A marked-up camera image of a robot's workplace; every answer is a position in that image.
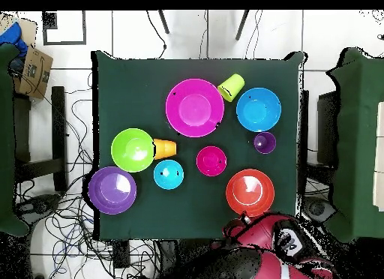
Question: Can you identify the blue cloth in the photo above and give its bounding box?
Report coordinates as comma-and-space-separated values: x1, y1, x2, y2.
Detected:
0, 21, 29, 58

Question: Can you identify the orange cup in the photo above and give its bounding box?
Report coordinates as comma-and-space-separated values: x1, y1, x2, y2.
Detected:
153, 138, 178, 161

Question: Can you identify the black frame stand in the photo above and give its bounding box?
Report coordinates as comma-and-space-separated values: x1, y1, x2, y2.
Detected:
13, 85, 68, 192

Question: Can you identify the cardboard box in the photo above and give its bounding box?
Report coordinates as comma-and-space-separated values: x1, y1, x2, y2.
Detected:
13, 46, 54, 100

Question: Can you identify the purple cup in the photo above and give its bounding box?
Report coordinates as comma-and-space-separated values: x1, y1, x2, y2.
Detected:
253, 131, 278, 155

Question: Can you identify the white box stack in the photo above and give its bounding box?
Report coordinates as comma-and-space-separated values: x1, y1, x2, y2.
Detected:
373, 101, 384, 212

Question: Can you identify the small red-pink bowl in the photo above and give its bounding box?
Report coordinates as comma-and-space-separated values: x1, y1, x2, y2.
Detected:
196, 145, 228, 177

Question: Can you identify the small blue bowl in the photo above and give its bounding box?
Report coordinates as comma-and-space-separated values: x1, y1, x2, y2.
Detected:
153, 159, 185, 191

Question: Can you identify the black power strip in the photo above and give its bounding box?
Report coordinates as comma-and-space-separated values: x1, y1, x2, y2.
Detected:
112, 241, 131, 269

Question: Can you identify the neighbouring green covered table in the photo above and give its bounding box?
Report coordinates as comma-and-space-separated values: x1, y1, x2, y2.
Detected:
0, 43, 29, 238
325, 46, 384, 243

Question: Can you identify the large pink bowl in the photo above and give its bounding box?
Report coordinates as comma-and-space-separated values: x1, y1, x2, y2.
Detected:
165, 78, 226, 139

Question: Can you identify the large blue bowl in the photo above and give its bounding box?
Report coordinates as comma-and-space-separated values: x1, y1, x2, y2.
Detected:
235, 87, 282, 133

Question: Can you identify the large orange-red bowl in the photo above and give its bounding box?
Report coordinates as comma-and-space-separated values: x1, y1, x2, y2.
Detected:
225, 168, 276, 218

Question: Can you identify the black floor cable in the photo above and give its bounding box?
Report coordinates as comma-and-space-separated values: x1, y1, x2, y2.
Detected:
145, 10, 167, 59

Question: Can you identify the dark green tablecloth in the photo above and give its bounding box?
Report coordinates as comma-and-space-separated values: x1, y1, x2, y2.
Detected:
91, 49, 308, 242

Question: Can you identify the grey pedestal foot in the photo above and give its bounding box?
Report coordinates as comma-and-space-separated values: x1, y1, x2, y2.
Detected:
17, 194, 61, 215
302, 197, 337, 223

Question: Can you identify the large green bowl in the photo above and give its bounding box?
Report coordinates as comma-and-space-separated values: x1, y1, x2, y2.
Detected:
110, 127, 156, 173

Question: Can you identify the black cabinet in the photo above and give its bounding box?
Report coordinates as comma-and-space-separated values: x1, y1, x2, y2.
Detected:
316, 91, 340, 166

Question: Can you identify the large purple bowl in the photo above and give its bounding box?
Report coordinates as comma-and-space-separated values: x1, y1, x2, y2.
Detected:
87, 166, 138, 215

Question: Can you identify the black tripod leg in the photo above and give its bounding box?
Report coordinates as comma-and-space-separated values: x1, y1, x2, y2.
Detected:
235, 10, 250, 41
157, 10, 170, 35

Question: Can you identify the green cup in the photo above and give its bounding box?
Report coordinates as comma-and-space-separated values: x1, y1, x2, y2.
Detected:
217, 73, 246, 104

